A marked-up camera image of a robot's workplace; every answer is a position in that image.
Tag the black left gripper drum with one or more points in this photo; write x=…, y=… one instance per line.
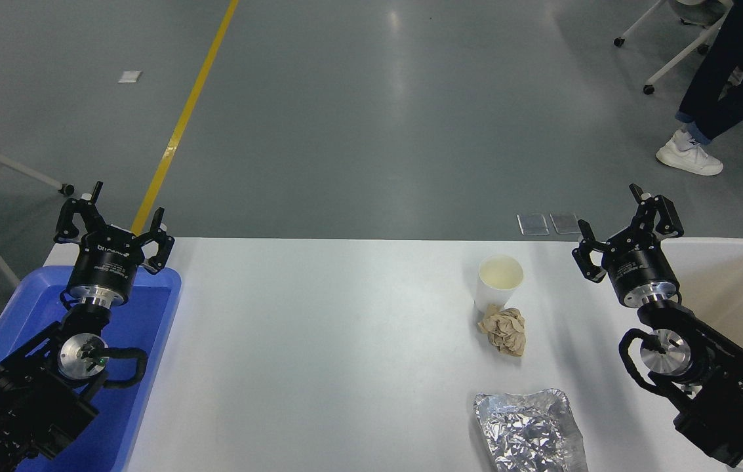
x=105, y=269

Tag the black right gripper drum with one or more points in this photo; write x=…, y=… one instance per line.
x=643, y=275

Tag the white paper cup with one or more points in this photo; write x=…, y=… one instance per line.
x=499, y=278

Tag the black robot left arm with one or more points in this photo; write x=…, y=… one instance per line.
x=30, y=393

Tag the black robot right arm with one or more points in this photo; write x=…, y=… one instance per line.
x=732, y=393

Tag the clear floor plate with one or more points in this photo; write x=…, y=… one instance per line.
x=564, y=223
x=533, y=224

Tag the blue plastic tray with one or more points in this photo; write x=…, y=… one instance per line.
x=148, y=328

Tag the large pale bin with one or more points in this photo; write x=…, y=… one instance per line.
x=738, y=295

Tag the crumpled tan paper ball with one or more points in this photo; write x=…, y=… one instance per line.
x=505, y=331

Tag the white wheeled chair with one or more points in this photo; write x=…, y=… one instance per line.
x=676, y=60

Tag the person in white shoes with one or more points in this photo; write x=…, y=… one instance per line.
x=732, y=59

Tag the crumpled silver foil tray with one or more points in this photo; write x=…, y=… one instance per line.
x=528, y=432

